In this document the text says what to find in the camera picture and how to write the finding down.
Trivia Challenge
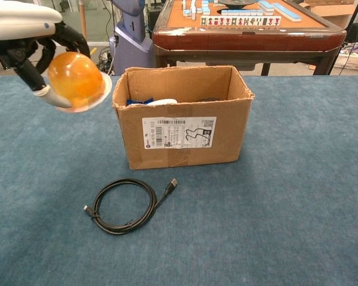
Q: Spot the teal blue table mat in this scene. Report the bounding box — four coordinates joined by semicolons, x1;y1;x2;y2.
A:
0;75;358;286

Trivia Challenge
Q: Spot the black tripod stand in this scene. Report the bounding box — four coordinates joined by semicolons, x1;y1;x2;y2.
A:
347;0;358;30

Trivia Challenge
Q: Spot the black floor cable bundle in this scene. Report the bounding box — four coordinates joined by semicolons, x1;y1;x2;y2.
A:
89;46;117;77

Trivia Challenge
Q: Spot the open cardboard box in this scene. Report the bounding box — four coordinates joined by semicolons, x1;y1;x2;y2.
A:
112;65;255;170

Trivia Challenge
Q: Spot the blue snack packet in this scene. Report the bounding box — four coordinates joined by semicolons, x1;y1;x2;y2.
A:
126;97;155;106

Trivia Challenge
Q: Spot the wooden pole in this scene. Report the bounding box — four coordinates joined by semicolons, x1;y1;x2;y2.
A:
79;0;90;63

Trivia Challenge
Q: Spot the white framed glass partition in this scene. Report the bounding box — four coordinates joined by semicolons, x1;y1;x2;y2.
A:
55;0;113;47

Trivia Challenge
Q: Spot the white plastic basket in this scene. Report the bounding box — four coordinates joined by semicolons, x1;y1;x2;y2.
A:
334;49;358;72

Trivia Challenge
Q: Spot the brown mahjong table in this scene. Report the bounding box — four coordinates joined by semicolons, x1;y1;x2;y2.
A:
152;0;347;76

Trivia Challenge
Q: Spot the white paper cup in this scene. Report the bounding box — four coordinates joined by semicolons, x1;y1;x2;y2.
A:
146;98;178;106

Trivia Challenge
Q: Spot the background cardboard box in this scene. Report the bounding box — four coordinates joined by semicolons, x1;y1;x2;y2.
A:
304;0;358;29

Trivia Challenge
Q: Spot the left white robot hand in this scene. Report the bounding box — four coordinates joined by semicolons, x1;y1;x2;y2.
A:
0;5;92;110

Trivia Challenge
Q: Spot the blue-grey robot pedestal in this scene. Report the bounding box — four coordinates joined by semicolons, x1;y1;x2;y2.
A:
109;0;153;76

